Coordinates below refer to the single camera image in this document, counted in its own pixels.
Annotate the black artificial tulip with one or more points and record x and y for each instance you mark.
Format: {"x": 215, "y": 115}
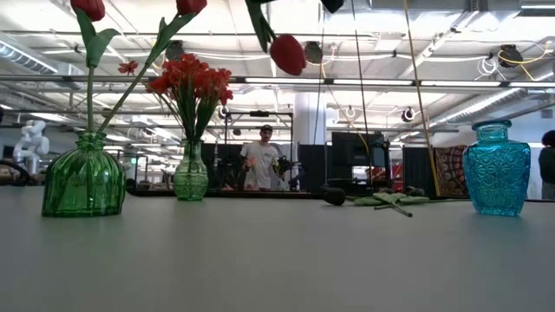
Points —
{"x": 334, "y": 196}
{"x": 403, "y": 212}
{"x": 415, "y": 191}

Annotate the black metal frame rig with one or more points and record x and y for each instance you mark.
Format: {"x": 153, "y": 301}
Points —
{"x": 259, "y": 113}

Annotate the black monitor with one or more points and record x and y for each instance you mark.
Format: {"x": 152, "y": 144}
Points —
{"x": 355, "y": 151}

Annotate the patterned cloth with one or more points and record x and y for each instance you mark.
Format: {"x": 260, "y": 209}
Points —
{"x": 448, "y": 169}

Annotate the tall green glass vase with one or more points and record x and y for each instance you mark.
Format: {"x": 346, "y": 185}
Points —
{"x": 191, "y": 173}

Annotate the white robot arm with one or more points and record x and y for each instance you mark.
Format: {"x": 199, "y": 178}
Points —
{"x": 30, "y": 145}

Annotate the round green glass vase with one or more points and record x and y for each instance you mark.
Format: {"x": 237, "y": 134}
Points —
{"x": 84, "y": 177}

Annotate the person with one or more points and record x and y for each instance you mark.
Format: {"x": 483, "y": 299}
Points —
{"x": 262, "y": 160}
{"x": 547, "y": 164}

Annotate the blue glass vase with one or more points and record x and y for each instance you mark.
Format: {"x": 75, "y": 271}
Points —
{"x": 496, "y": 169}

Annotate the black aluminium table frame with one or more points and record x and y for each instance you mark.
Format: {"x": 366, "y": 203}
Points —
{"x": 260, "y": 194}

